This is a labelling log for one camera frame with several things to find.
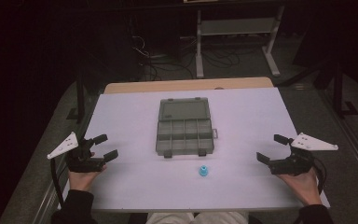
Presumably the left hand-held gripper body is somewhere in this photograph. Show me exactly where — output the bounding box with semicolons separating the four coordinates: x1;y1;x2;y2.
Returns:
47;131;106;174

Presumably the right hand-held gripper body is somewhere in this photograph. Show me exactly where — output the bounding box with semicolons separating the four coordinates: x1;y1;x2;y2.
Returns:
268;132;339;177

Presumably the person's left hand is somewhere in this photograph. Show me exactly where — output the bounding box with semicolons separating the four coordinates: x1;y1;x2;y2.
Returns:
68;151;108;192

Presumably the person's right hand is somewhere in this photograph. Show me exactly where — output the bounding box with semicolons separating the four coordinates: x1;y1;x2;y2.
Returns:
276;169;324;207

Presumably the white table board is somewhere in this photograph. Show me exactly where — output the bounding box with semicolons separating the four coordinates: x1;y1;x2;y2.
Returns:
58;87;331;213

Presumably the black metal stand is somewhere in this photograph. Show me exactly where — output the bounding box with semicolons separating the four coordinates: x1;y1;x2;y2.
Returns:
276;59;358;119
65;74;91;124

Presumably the grey plastic compartment box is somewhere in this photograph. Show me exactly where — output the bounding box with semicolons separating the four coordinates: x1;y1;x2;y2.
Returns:
155;96;219;159

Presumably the wooden table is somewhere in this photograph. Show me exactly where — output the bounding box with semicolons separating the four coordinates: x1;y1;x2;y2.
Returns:
103;77;275;95

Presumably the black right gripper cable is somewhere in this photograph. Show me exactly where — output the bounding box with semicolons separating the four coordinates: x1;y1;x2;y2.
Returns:
311;158;328;196

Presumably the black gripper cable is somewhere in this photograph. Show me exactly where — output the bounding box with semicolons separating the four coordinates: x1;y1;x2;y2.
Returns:
311;158;328;196
49;158;65;209

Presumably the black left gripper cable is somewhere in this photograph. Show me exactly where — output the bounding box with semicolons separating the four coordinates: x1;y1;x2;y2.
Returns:
49;158;65;209

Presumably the tangle of floor cables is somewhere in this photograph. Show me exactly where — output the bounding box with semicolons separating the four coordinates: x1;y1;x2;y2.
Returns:
131;35;241;82

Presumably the white metal desk frame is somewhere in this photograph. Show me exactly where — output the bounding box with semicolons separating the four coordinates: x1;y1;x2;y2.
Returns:
195;5;286;79

